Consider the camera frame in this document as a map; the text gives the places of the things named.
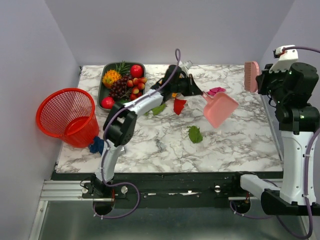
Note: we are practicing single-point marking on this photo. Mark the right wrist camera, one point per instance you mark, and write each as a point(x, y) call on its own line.
point(286, 55)

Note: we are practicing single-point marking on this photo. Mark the purple toy grapes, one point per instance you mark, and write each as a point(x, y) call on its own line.
point(122, 88)

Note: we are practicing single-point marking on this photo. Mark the red mesh waste basket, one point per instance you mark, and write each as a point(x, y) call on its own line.
point(69, 115)

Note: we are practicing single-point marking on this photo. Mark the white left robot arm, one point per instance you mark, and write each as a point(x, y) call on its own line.
point(121, 122)

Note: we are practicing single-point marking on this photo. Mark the aluminium frame rail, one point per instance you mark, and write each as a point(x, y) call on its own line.
point(70, 190)

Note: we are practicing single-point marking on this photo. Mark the pink plastic dustpan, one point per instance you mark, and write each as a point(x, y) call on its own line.
point(218, 108)

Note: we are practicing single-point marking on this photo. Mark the grey fruit tray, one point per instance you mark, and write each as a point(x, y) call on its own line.
point(104, 92)

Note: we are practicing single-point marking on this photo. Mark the orange snack bag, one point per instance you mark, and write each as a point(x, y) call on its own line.
point(174, 95)

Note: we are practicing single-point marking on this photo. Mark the pink hand brush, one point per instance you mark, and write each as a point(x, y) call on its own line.
point(251, 71)

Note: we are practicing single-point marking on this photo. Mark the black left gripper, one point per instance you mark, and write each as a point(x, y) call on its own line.
point(192, 89)

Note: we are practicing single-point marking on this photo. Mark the toy cherries bunch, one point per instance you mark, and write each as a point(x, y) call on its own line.
point(136, 87)

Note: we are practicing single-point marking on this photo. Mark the red toy apple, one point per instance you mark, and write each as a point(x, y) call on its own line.
point(137, 71)
point(107, 103)

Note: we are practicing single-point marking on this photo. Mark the dark green paper scrap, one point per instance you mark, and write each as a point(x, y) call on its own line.
point(157, 110)

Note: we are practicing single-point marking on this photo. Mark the toy pineapple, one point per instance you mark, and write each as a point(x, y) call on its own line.
point(113, 75)

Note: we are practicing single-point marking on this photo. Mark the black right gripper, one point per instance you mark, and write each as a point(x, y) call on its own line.
point(265, 75)

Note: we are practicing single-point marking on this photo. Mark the magenta crumpled paper scrap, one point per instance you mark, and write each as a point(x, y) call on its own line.
point(213, 91)

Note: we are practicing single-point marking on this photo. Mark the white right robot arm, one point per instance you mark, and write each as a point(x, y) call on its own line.
point(299, 124)

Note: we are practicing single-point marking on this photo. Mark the red paper scrap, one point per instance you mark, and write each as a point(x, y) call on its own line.
point(178, 105)

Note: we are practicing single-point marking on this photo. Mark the blue crumpled paper scrap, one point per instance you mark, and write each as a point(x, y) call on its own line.
point(97, 146)

